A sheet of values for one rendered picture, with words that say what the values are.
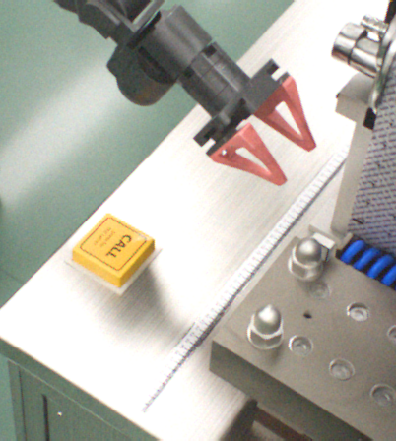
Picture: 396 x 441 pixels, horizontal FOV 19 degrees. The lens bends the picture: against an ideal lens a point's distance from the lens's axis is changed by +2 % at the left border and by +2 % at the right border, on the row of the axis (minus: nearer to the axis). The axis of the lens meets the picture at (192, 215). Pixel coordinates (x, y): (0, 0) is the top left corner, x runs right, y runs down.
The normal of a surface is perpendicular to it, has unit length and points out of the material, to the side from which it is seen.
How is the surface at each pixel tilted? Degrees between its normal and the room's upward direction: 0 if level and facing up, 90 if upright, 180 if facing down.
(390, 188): 90
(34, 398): 90
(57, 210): 0
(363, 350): 0
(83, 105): 0
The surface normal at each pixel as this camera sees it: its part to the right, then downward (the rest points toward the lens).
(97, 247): 0.05, -0.61
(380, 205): -0.56, 0.63
